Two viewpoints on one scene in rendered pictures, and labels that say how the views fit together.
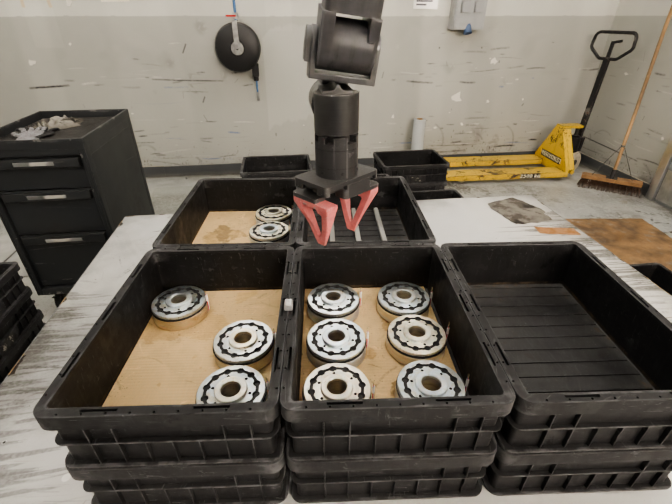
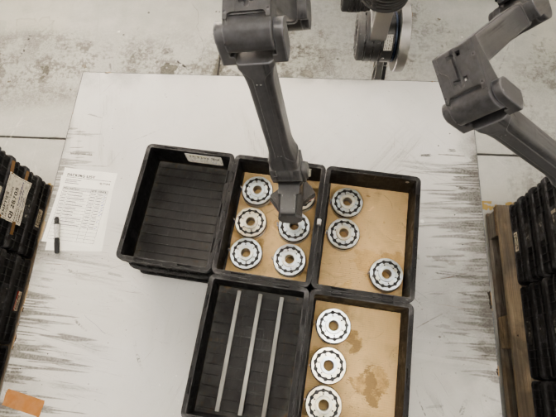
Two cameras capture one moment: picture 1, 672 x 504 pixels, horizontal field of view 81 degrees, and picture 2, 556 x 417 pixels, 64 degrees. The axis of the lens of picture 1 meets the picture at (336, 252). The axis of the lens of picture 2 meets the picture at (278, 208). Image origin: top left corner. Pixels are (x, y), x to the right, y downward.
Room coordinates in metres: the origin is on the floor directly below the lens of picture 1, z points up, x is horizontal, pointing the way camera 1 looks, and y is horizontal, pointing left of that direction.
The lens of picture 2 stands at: (0.95, 0.09, 2.24)
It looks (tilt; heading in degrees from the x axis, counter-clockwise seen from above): 70 degrees down; 197
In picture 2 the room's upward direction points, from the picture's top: 7 degrees counter-clockwise
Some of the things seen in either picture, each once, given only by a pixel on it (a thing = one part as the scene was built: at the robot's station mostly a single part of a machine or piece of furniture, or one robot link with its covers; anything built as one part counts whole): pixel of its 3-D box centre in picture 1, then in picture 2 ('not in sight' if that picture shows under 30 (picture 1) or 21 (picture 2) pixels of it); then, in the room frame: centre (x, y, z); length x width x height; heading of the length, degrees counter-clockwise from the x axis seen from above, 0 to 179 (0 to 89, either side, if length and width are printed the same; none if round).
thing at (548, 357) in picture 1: (547, 328); (181, 210); (0.53, -0.37, 0.87); 0.40 x 0.30 x 0.11; 2
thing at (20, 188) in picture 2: not in sight; (15, 198); (0.46, -1.29, 0.41); 0.31 x 0.02 x 0.16; 7
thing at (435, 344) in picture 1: (416, 334); (250, 222); (0.52, -0.14, 0.86); 0.10 x 0.10 x 0.01
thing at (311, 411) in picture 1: (379, 310); (270, 218); (0.52, -0.07, 0.92); 0.40 x 0.30 x 0.02; 2
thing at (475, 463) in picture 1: (374, 375); not in sight; (0.52, -0.07, 0.76); 0.40 x 0.30 x 0.12; 2
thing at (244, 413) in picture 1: (198, 314); (367, 231); (0.50, 0.23, 0.92); 0.40 x 0.30 x 0.02; 2
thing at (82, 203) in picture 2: not in sight; (79, 208); (0.53, -0.81, 0.70); 0.33 x 0.23 x 0.01; 7
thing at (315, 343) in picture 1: (336, 338); (294, 226); (0.51, 0.00, 0.86); 0.10 x 0.10 x 0.01
